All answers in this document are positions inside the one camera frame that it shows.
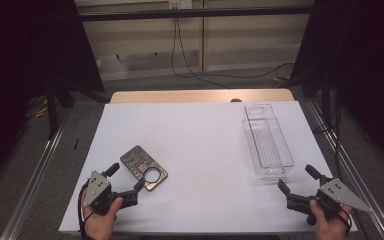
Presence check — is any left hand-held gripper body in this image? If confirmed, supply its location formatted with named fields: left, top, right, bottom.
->
left=83, top=170, right=139, bottom=216

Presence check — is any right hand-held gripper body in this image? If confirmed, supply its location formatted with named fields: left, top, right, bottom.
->
left=285, top=177, right=372, bottom=226

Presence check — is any clear plastic container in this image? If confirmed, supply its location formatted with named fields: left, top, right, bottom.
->
left=242, top=103, right=295, bottom=182

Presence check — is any person's right hand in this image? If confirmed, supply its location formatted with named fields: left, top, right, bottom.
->
left=309, top=199, right=353, bottom=240

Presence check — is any person's left hand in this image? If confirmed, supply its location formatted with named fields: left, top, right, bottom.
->
left=80, top=189, right=125, bottom=240

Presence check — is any white table sheet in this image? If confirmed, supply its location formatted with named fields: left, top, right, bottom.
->
left=58, top=100, right=359, bottom=234

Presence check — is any black tripod stand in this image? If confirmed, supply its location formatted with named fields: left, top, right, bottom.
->
left=44, top=77, right=112, bottom=141

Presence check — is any black curtain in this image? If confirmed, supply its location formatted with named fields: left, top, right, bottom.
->
left=0, top=0, right=105, bottom=189
left=291, top=0, right=384, bottom=176

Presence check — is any black horizontal bar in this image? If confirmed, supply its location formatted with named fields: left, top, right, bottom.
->
left=78, top=5, right=315, bottom=23

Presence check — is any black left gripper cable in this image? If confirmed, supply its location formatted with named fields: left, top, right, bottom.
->
left=76, top=181, right=92, bottom=240

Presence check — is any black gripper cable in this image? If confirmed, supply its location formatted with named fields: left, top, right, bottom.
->
left=335, top=205, right=353, bottom=235
left=76, top=181, right=92, bottom=240

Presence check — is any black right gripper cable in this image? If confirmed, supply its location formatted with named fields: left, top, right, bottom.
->
left=335, top=205, right=353, bottom=235

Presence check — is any metal floor rail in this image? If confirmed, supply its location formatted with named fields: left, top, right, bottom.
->
left=304, top=99, right=384, bottom=240
left=0, top=111, right=72, bottom=240

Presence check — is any yellow cable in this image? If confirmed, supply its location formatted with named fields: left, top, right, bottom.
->
left=26, top=95, right=49, bottom=119

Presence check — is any long black floor cable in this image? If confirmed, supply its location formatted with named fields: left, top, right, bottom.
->
left=175, top=17, right=296, bottom=80

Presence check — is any black wall cable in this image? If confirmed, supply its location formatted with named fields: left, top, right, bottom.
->
left=170, top=17, right=232, bottom=90

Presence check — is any white wall socket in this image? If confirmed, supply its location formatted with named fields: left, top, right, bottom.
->
left=168, top=0, right=193, bottom=10

